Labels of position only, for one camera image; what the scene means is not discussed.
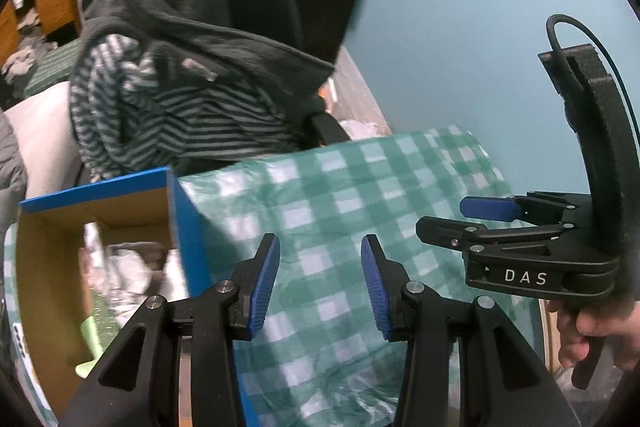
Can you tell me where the striped knit garment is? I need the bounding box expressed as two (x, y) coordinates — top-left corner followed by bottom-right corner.
(69, 33), (311, 180)

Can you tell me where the white pillow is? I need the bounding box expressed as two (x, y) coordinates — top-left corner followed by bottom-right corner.
(0, 79), (83, 202)

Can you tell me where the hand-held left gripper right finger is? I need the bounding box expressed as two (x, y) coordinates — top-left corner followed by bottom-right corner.
(360, 234), (581, 427)

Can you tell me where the black chair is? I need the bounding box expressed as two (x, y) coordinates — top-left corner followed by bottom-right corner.
(220, 0), (351, 148)

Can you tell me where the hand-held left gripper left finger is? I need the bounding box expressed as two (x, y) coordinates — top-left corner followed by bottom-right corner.
(59, 233), (282, 427)

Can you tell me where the green checkered tablecloth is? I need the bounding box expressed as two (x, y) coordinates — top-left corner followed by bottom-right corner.
(0, 124), (551, 427)

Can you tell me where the green checkered cushion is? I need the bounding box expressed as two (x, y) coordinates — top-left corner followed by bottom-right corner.
(25, 39), (81, 98)

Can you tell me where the person's right hand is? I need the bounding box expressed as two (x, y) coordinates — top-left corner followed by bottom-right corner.
(546, 291), (640, 370)

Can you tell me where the dark grey fleece jacket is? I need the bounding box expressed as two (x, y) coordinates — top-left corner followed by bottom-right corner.
(82, 0), (336, 128)

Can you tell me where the cardboard box with blue edge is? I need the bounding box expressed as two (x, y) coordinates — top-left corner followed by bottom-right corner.
(15, 166), (251, 427)

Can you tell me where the light green soft item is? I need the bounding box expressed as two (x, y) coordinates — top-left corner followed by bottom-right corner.
(75, 316), (108, 378)

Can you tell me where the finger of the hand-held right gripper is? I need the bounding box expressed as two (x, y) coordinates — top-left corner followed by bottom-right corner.
(416, 216), (576, 254)
(459, 191), (593, 224)

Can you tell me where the grey puffer jacket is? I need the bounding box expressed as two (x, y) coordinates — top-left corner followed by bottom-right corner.
(0, 112), (28, 233)

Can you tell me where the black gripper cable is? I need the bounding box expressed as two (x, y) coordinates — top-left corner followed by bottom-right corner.
(546, 13), (640, 142)

